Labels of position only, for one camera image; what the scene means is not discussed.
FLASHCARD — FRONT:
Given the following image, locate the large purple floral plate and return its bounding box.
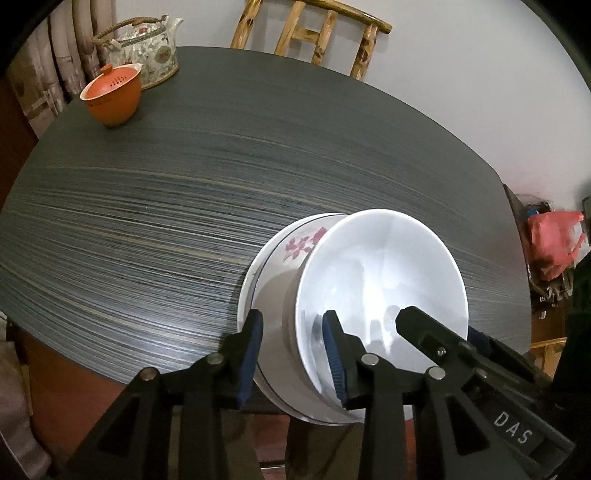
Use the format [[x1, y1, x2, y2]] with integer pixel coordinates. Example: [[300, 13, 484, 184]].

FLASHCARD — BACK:
[[236, 213, 365, 425]]

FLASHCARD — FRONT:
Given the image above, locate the wooden log chair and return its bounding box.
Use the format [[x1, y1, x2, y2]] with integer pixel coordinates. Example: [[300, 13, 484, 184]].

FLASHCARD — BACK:
[[230, 0, 393, 83]]

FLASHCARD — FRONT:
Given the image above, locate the floral ceramic teapot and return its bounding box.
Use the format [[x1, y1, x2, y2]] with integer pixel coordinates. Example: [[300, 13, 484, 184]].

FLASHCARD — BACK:
[[92, 15, 184, 89]]

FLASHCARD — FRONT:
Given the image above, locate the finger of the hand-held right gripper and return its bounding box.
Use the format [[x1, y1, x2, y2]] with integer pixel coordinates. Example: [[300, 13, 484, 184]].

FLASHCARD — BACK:
[[395, 305, 478, 386], [468, 326, 553, 394]]

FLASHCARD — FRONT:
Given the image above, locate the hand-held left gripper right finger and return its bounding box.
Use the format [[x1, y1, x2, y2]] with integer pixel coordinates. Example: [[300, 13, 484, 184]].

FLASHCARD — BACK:
[[321, 309, 527, 480]]

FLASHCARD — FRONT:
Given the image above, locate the person's right leg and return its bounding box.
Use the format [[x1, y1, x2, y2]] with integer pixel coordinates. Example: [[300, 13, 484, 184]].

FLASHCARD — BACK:
[[286, 415, 366, 480]]

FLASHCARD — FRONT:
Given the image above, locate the person's left leg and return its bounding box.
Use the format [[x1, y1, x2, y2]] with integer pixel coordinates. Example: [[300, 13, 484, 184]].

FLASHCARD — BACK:
[[225, 408, 288, 480]]

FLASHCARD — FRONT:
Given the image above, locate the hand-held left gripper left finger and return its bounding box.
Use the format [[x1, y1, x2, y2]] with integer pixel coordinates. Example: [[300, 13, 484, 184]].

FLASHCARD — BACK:
[[60, 308, 265, 480]]

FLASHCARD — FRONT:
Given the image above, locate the person's leg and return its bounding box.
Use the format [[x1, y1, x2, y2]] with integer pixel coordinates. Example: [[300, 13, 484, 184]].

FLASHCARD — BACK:
[[225, 408, 288, 480], [286, 415, 366, 480]]

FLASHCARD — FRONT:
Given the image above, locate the red plastic bag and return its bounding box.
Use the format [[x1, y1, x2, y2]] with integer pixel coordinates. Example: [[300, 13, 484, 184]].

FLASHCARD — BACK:
[[527, 210, 587, 281]]

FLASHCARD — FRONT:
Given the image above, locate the orange lidded tea cup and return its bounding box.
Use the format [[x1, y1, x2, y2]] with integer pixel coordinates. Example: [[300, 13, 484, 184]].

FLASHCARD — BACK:
[[80, 63, 144, 127]]

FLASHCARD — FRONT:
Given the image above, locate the large plain white bowl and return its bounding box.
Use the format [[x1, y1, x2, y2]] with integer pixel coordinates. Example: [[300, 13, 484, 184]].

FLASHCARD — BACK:
[[284, 209, 470, 424]]

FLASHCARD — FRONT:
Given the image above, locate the light wooden chair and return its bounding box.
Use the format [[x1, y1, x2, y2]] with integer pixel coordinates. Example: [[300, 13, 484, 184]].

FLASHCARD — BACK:
[[530, 338, 568, 377]]

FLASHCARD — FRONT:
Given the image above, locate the small pink floral plate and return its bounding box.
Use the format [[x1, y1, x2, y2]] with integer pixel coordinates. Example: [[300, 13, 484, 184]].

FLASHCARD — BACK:
[[252, 213, 352, 416]]

